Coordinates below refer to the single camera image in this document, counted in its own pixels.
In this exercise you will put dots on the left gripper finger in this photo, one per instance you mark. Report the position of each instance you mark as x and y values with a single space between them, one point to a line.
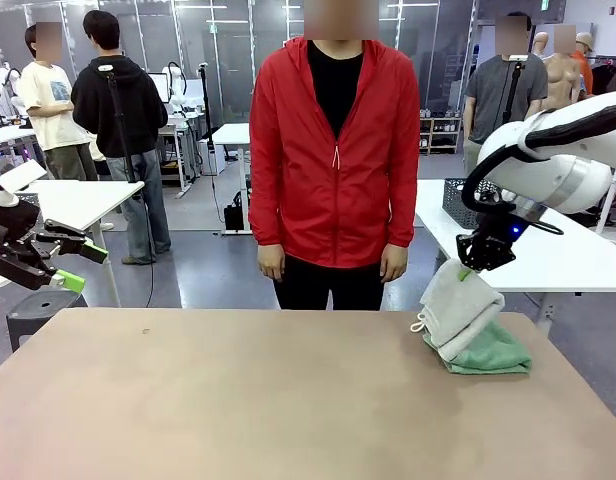
68 237
28 270

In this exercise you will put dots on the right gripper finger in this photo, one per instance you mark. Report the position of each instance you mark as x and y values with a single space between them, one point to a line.
470 250
500 254

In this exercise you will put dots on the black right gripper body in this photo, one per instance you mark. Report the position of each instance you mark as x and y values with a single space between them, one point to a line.
500 220

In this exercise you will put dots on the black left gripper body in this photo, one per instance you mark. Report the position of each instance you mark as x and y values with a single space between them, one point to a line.
10 227

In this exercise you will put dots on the white towel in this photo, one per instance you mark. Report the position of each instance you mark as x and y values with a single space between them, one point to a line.
458 305

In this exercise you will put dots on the green towel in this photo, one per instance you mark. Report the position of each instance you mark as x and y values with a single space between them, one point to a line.
498 357

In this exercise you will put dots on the person's right forearm red sleeve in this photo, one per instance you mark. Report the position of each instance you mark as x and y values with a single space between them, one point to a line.
268 210

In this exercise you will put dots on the person's left forearm red sleeve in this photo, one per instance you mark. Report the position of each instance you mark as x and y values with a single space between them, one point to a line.
400 210

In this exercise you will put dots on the person's left hand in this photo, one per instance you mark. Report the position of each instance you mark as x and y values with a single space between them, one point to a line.
394 262

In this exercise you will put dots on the person's right hand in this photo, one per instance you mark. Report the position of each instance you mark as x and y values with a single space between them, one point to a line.
270 262

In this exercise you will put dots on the dark grey round stool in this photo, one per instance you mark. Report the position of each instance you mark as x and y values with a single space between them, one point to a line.
38 305

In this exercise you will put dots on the white side table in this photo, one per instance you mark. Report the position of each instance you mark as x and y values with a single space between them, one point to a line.
88 200
563 260

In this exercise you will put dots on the wooden shoe shelf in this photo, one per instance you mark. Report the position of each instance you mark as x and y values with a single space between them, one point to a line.
440 135

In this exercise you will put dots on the man in grey t-shirt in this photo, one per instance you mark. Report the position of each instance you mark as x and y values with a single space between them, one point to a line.
488 100

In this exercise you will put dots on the person in printed cream t-shirt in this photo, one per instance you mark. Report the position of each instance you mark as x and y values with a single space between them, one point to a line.
48 110

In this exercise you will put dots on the person in black hoodie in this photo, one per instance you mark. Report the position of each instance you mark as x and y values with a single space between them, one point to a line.
118 110

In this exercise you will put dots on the black tripod with phone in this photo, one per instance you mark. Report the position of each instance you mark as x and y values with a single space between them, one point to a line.
514 80

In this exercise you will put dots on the person in red jacket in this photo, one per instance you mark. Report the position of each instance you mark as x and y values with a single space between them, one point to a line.
333 200

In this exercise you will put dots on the beige mannequin with black skirt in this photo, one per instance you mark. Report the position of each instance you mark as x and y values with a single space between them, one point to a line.
563 80

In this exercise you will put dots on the white computer case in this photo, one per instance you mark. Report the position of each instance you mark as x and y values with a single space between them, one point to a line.
213 157

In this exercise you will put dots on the black bag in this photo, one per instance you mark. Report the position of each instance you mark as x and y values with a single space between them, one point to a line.
237 215

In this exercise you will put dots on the black tripod with white head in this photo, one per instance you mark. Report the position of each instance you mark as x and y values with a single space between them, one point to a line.
107 67

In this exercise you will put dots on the clothes rack with dark garments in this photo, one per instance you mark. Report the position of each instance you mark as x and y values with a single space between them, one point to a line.
605 75

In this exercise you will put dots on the white mannequin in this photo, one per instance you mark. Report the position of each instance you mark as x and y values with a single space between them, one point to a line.
540 45

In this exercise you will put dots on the black pole stand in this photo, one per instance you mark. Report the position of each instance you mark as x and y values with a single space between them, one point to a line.
205 100

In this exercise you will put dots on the mannequin with beige hat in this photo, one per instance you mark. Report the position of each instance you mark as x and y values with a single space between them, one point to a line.
584 42

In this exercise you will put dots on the white standing desk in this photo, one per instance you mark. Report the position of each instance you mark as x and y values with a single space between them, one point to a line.
235 132

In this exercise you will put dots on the white metal frame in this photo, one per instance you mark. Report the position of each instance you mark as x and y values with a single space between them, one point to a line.
615 205

